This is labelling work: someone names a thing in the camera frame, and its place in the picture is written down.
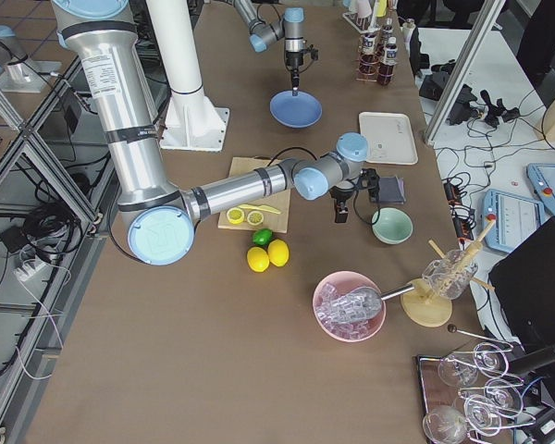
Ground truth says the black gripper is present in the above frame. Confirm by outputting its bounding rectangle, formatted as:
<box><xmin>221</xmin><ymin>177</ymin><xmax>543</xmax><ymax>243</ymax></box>
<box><xmin>284</xmin><ymin>50</ymin><xmax>304</xmax><ymax>96</ymax></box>
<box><xmin>328</xmin><ymin>180</ymin><xmax>357</xmax><ymax>224</ymax></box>

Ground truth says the blue round plate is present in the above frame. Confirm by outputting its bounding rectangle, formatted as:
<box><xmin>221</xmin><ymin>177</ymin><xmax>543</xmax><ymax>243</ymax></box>
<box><xmin>269</xmin><ymin>91</ymin><xmax>323</xmax><ymax>129</ymax></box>

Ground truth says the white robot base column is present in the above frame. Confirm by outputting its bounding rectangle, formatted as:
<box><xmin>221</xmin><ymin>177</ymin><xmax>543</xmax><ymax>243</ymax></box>
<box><xmin>147</xmin><ymin>0</ymin><xmax>229</xmax><ymax>153</ymax></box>

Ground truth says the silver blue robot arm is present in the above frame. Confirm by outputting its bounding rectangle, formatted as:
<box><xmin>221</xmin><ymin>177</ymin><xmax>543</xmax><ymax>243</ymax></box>
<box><xmin>52</xmin><ymin>1</ymin><xmax>368</xmax><ymax>265</ymax></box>
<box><xmin>226</xmin><ymin>0</ymin><xmax>313</xmax><ymax>96</ymax></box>

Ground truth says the green bowl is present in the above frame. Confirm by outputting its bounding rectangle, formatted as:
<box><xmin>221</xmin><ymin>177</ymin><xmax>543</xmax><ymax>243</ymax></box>
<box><xmin>372</xmin><ymin>208</ymin><xmax>413</xmax><ymax>245</ymax></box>

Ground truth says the grey folded cloth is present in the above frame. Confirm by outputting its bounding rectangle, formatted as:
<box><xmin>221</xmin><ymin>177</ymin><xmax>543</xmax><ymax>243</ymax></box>
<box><xmin>378</xmin><ymin>176</ymin><xmax>406</xmax><ymax>204</ymax></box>

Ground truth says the bamboo cutting board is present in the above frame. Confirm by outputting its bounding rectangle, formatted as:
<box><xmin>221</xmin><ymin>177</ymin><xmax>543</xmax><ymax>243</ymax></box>
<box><xmin>217</xmin><ymin>156</ymin><xmax>290</xmax><ymax>234</ymax></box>

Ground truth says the pink bowl with ice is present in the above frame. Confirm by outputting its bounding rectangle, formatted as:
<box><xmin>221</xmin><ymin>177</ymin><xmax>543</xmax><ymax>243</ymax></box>
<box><xmin>312</xmin><ymin>271</ymin><xmax>387</xmax><ymax>342</ymax></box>

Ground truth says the tea bottle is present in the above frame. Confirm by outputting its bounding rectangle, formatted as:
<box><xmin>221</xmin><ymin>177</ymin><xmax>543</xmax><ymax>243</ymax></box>
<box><xmin>358</xmin><ymin>28</ymin><xmax>378</xmax><ymax>80</ymax></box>
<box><xmin>380</xmin><ymin>18</ymin><xmax>394</xmax><ymax>49</ymax></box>
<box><xmin>376</xmin><ymin>37</ymin><xmax>398</xmax><ymax>86</ymax></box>

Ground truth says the yellow lemon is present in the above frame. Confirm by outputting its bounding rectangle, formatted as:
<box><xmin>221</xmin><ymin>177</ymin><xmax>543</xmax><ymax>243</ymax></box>
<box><xmin>267</xmin><ymin>239</ymin><xmax>290</xmax><ymax>267</ymax></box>
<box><xmin>246</xmin><ymin>246</ymin><xmax>270</xmax><ymax>273</ymax></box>

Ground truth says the green lime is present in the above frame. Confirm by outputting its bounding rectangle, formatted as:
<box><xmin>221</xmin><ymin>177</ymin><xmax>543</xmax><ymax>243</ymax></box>
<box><xmin>252</xmin><ymin>228</ymin><xmax>273</xmax><ymax>246</ymax></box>

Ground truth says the yellow plastic knife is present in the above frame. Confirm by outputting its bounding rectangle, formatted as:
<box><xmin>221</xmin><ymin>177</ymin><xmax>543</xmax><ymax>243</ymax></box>
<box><xmin>239</xmin><ymin>203</ymin><xmax>281</xmax><ymax>215</ymax></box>

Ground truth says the lemon slice inner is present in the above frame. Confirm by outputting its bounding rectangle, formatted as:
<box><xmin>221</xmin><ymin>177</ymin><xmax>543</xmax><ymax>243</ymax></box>
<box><xmin>246</xmin><ymin>210</ymin><xmax>265</xmax><ymax>227</ymax></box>

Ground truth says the cream rabbit tray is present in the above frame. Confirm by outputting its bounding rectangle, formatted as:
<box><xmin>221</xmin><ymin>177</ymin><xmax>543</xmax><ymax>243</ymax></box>
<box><xmin>359</xmin><ymin>111</ymin><xmax>418</xmax><ymax>166</ymax></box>

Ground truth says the pink cup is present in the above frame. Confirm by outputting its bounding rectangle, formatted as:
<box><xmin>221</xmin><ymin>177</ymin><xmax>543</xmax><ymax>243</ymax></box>
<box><xmin>350</xmin><ymin>0</ymin><xmax>373</xmax><ymax>19</ymax></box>

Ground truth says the metal ice scoop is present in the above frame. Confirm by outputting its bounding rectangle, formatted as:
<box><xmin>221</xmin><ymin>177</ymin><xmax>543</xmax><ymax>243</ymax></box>
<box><xmin>341</xmin><ymin>284</ymin><xmax>414</xmax><ymax>322</ymax></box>

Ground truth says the lemon slice near edge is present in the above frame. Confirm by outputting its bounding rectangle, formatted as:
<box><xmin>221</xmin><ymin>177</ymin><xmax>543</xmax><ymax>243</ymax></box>
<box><xmin>226</xmin><ymin>207</ymin><xmax>246</xmax><ymax>225</ymax></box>

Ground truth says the wooden cup tree stand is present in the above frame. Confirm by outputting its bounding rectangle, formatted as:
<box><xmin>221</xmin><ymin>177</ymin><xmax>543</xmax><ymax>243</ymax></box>
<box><xmin>401</xmin><ymin>219</ymin><xmax>496</xmax><ymax>327</ymax></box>

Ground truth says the glass mug on stand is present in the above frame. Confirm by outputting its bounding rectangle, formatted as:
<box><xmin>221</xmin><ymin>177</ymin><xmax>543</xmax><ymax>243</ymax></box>
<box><xmin>422</xmin><ymin>250</ymin><xmax>478</xmax><ymax>300</ymax></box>

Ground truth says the blue teach pendant near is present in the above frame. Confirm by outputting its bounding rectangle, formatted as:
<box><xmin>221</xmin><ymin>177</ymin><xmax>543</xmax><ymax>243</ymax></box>
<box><xmin>482</xmin><ymin>189</ymin><xmax>546</xmax><ymax>253</ymax></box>

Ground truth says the black laptop monitor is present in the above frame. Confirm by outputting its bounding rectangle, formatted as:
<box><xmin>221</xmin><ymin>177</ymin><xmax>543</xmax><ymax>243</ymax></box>
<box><xmin>489</xmin><ymin>216</ymin><xmax>555</xmax><ymax>348</ymax></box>

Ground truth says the wine glass rack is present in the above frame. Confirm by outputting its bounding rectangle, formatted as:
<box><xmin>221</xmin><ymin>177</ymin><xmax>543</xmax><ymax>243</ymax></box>
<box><xmin>415</xmin><ymin>324</ymin><xmax>537</xmax><ymax>443</ymax></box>

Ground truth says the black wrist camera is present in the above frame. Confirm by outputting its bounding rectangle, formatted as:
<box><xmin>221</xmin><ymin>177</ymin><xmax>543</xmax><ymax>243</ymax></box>
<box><xmin>356</xmin><ymin>168</ymin><xmax>380</xmax><ymax>204</ymax></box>
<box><xmin>304</xmin><ymin>44</ymin><xmax>319</xmax><ymax>62</ymax></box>

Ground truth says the copper wire bottle rack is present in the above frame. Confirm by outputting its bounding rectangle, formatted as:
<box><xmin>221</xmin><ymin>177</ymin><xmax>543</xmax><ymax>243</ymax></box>
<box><xmin>355</xmin><ymin>29</ymin><xmax>398</xmax><ymax>86</ymax></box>

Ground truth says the aluminium frame post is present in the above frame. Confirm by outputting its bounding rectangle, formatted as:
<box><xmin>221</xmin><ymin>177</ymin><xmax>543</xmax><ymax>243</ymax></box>
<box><xmin>424</xmin><ymin>0</ymin><xmax>505</xmax><ymax>145</ymax></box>

